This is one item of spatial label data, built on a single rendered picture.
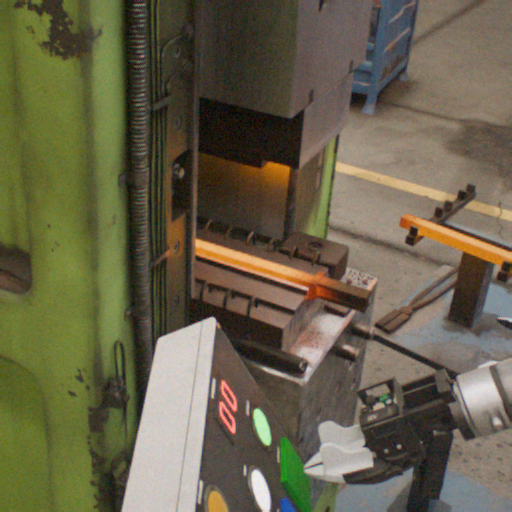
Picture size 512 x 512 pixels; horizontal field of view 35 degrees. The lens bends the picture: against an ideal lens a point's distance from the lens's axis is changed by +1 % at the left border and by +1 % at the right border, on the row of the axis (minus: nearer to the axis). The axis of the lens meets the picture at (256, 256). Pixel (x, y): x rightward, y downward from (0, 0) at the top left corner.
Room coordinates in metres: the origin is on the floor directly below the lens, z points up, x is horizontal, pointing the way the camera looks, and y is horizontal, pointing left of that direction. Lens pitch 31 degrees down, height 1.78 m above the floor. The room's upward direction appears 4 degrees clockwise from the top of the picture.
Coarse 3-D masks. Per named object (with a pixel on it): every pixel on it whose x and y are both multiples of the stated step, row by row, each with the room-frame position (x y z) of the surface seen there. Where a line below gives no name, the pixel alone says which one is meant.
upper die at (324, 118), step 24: (336, 96) 1.20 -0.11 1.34; (216, 120) 1.14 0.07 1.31; (240, 120) 1.13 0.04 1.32; (264, 120) 1.11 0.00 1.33; (288, 120) 1.10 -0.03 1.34; (312, 120) 1.12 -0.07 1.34; (336, 120) 1.22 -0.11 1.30; (216, 144) 1.14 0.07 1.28; (240, 144) 1.13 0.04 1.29; (264, 144) 1.11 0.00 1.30; (288, 144) 1.09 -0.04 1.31; (312, 144) 1.13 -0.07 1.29
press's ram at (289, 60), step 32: (224, 0) 1.08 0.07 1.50; (256, 0) 1.07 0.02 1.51; (288, 0) 1.05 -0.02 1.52; (320, 0) 1.11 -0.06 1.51; (352, 0) 1.22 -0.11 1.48; (224, 32) 1.08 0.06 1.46; (256, 32) 1.06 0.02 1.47; (288, 32) 1.05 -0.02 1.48; (320, 32) 1.11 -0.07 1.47; (352, 32) 1.24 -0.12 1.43; (224, 64) 1.08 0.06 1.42; (256, 64) 1.06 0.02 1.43; (288, 64) 1.04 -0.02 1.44; (320, 64) 1.12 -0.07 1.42; (352, 64) 1.26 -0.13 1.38; (224, 96) 1.08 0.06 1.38; (256, 96) 1.06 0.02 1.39; (288, 96) 1.04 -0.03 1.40
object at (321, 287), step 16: (224, 256) 1.26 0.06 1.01; (240, 256) 1.26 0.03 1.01; (272, 272) 1.22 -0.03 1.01; (288, 272) 1.22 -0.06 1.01; (304, 272) 1.22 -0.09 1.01; (320, 272) 1.21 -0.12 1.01; (320, 288) 1.19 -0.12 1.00; (336, 288) 1.17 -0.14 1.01; (352, 288) 1.17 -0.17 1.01; (352, 304) 1.16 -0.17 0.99; (368, 304) 1.16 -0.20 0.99
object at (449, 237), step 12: (408, 216) 1.59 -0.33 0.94; (408, 228) 1.57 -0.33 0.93; (420, 228) 1.55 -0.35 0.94; (432, 228) 1.54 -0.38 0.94; (444, 228) 1.54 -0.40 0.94; (444, 240) 1.51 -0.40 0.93; (456, 240) 1.50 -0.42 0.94; (468, 240) 1.50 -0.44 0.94; (468, 252) 1.48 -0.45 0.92; (480, 252) 1.47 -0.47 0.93; (492, 252) 1.45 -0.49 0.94; (504, 252) 1.46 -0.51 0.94
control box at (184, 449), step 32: (160, 352) 0.77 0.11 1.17; (192, 352) 0.74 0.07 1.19; (224, 352) 0.76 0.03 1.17; (160, 384) 0.70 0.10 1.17; (192, 384) 0.68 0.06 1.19; (256, 384) 0.80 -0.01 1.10; (160, 416) 0.65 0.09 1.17; (192, 416) 0.63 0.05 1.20; (224, 416) 0.66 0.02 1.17; (160, 448) 0.60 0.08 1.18; (192, 448) 0.58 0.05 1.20; (224, 448) 0.62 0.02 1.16; (256, 448) 0.69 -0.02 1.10; (128, 480) 0.57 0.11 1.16; (160, 480) 0.55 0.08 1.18; (192, 480) 0.54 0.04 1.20; (224, 480) 0.58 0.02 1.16
